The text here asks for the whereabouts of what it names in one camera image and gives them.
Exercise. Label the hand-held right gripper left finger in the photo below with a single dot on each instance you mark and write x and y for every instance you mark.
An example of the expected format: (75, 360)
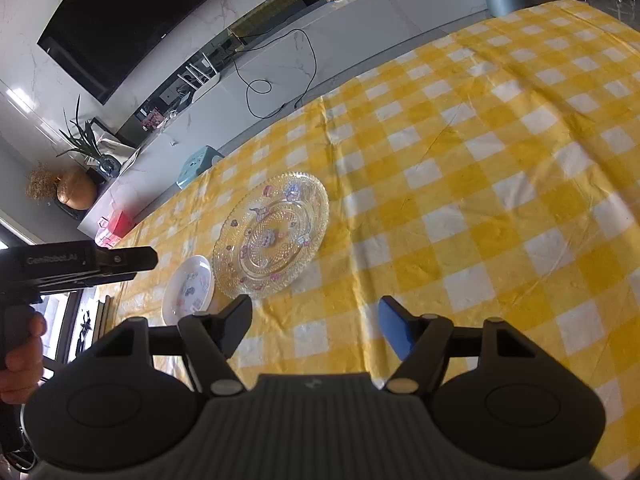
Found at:
(232, 325)

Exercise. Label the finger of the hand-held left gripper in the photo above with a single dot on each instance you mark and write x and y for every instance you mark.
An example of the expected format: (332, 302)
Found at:
(127, 261)

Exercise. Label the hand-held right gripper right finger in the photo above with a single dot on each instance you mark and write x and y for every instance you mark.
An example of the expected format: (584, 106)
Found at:
(395, 325)

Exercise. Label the small white plate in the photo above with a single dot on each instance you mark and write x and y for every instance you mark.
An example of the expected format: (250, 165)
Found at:
(187, 285)

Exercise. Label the clear glass plate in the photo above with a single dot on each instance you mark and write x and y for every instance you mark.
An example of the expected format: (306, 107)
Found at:
(270, 235)

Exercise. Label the person's left hand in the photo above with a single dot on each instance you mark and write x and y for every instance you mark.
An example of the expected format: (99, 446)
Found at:
(22, 375)

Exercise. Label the pink storage box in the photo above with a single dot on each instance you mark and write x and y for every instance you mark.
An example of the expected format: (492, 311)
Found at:
(117, 227)

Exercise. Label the bronze vase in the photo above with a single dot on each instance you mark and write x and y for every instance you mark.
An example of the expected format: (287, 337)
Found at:
(77, 190)

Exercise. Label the dried flowers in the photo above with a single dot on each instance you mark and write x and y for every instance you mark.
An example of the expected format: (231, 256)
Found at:
(42, 182)

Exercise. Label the plant in glass vase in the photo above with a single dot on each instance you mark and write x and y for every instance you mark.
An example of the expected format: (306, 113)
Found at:
(107, 165)

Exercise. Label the blue plastic stool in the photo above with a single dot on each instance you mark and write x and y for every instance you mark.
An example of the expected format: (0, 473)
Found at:
(200, 165)

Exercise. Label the pink card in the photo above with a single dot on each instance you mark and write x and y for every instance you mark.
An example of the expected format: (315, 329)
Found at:
(154, 120)

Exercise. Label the yellow checked tablecloth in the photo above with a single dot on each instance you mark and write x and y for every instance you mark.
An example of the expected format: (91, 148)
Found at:
(475, 185)

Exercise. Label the white router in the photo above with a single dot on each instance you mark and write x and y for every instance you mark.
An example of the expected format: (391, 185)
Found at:
(202, 82)

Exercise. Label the black television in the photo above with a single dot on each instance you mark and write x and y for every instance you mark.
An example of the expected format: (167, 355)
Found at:
(125, 20)

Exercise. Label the white marble TV cabinet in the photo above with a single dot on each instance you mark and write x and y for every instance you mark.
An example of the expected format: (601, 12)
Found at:
(350, 25)

